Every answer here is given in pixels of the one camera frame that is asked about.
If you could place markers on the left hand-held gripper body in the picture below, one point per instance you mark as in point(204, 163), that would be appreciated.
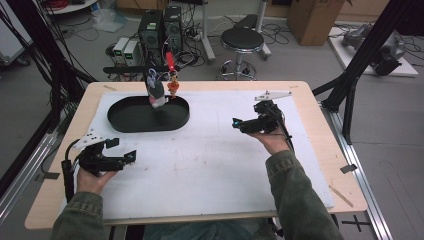
point(98, 161)

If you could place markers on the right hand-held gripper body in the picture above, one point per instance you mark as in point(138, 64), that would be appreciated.
point(266, 121)

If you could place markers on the black oval tray stand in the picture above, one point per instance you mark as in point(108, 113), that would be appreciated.
point(133, 116)

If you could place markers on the person's left hand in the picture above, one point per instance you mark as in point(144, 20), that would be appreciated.
point(90, 183)

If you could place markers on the person's right hand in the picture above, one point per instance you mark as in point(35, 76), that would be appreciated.
point(275, 143)

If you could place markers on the grey tape piece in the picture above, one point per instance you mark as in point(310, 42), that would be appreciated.
point(48, 175)
point(348, 168)

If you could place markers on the white foam mat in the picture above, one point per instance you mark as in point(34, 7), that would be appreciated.
point(200, 166)

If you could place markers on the black round stool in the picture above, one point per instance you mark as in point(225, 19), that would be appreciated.
point(242, 38)

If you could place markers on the small white power unit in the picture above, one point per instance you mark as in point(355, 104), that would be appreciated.
point(132, 53)
point(120, 48)

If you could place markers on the thin wooden stick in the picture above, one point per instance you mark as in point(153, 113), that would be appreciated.
point(340, 196)

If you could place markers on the person's legs in jeans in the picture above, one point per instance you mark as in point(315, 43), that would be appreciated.
point(206, 231)

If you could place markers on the brown cardboard box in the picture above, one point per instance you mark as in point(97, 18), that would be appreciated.
point(313, 20)

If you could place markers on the black computer tower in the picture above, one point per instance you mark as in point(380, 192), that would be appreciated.
point(173, 28)
point(150, 30)

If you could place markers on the clear plastic bag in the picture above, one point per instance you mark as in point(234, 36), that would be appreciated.
point(108, 20)

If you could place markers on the grey device on white board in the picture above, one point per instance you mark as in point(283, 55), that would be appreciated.
point(383, 56)

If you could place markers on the aluminium floor rail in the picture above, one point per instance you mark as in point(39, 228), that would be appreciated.
point(363, 180)
point(23, 173)

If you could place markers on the black metal frame post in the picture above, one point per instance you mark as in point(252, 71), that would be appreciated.
point(366, 50)
point(43, 43)

